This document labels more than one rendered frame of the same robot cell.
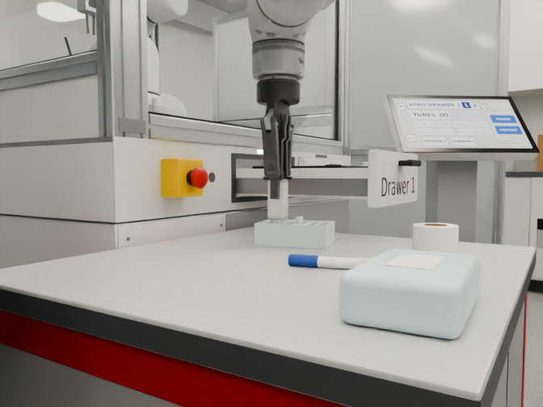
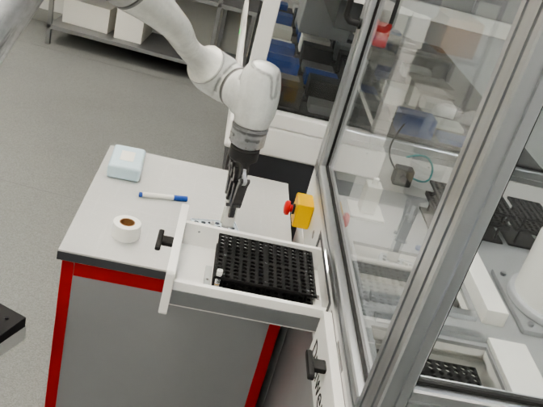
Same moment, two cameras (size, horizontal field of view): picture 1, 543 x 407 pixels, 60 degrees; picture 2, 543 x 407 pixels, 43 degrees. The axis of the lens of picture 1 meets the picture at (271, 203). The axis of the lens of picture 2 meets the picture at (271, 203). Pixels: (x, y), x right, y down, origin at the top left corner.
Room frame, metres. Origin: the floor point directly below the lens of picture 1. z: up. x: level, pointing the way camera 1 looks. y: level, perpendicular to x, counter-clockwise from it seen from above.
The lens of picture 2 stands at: (2.09, -0.93, 1.71)
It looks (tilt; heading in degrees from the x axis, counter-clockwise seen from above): 27 degrees down; 140
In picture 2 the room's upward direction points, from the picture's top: 16 degrees clockwise
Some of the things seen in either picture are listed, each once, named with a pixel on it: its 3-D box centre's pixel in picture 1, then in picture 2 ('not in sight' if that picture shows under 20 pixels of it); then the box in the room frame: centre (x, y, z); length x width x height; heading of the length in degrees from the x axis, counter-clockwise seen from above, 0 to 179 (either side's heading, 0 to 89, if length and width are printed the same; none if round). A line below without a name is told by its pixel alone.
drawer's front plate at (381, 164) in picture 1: (395, 178); (174, 255); (1.01, -0.27, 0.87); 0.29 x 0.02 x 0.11; 148
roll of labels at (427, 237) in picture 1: (435, 237); (126, 228); (0.76, -0.27, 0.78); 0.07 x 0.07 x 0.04
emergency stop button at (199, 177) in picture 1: (197, 178); (289, 207); (0.87, 0.14, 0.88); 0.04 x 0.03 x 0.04; 148
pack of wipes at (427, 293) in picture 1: (415, 285); (126, 162); (0.42, -0.13, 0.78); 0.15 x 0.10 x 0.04; 151
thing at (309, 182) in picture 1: (309, 182); (266, 277); (1.12, -0.09, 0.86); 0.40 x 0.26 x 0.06; 58
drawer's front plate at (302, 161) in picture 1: (323, 177); (325, 381); (1.45, -0.16, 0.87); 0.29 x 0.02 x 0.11; 148
